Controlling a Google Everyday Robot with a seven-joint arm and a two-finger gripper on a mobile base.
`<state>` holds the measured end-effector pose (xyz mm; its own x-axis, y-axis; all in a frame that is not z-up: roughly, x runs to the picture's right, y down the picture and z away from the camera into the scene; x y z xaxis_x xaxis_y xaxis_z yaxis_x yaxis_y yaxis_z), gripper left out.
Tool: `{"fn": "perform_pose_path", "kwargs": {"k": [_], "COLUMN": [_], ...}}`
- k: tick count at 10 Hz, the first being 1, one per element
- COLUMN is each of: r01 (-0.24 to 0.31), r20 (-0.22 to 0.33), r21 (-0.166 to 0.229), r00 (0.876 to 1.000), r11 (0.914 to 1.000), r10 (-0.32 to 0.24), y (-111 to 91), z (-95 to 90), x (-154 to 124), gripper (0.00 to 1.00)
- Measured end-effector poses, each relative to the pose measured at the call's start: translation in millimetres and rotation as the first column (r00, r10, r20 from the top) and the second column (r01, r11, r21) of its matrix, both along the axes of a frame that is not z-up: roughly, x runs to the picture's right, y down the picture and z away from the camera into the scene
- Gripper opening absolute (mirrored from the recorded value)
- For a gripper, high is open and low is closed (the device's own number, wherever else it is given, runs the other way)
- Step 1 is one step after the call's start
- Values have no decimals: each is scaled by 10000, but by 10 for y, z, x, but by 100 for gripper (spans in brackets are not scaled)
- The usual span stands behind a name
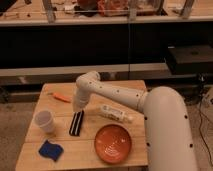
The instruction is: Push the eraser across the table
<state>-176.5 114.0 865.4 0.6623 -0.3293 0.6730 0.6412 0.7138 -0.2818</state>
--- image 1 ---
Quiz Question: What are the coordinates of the black cable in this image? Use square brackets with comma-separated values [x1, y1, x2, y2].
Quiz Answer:
[197, 74, 213, 168]

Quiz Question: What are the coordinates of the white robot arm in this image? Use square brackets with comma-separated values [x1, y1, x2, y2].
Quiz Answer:
[73, 71, 199, 171]

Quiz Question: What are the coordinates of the blue cloth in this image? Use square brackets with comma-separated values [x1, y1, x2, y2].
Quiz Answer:
[38, 140, 64, 162]

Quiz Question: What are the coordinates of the orange carrot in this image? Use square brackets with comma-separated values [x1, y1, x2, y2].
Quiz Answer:
[52, 93, 71, 103]

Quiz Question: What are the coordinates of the black whiteboard eraser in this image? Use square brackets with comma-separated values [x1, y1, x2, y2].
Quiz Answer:
[69, 111, 84, 136]

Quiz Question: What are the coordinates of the orange bowl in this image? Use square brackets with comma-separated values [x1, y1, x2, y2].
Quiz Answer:
[94, 124, 132, 164]

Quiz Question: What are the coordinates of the white paper cup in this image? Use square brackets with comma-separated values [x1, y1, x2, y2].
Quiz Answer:
[34, 110, 55, 133]

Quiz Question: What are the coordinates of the black box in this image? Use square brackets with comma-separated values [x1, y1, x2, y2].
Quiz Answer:
[165, 45, 213, 75]

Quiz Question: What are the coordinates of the white plastic bottle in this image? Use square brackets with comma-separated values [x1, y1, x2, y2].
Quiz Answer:
[100, 105, 133, 123]

